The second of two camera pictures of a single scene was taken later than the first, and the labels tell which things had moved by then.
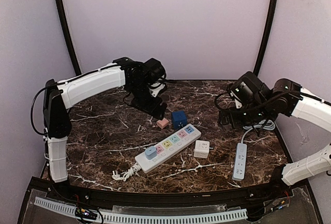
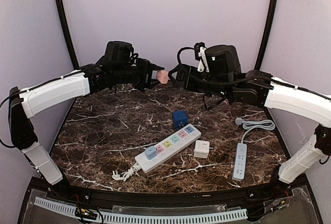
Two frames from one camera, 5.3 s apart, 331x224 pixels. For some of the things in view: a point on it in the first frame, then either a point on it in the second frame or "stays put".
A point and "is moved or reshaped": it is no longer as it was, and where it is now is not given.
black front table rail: x=228 y=196 stays put
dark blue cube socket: x=179 y=119 stays put
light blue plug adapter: x=150 y=152 stays put
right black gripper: x=230 y=118 → x=184 y=76
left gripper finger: x=160 y=113 → x=152 y=83
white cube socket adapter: x=201 y=149 stays put
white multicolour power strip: x=168 y=148 stays put
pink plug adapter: x=162 y=123 is moved or reshaped
